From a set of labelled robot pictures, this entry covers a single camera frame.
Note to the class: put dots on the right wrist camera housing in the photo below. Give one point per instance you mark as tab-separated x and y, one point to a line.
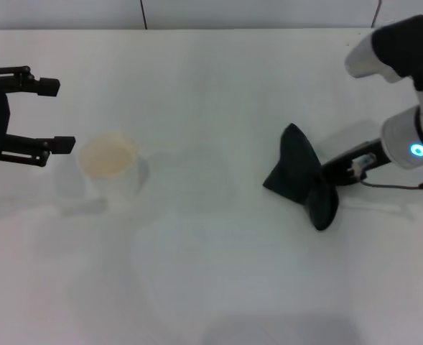
401	43

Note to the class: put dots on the dark blue rag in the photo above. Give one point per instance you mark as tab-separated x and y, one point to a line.
293	172

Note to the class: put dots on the white paper cup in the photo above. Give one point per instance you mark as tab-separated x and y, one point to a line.
105	154

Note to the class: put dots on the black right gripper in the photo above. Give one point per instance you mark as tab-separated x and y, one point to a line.
340	165

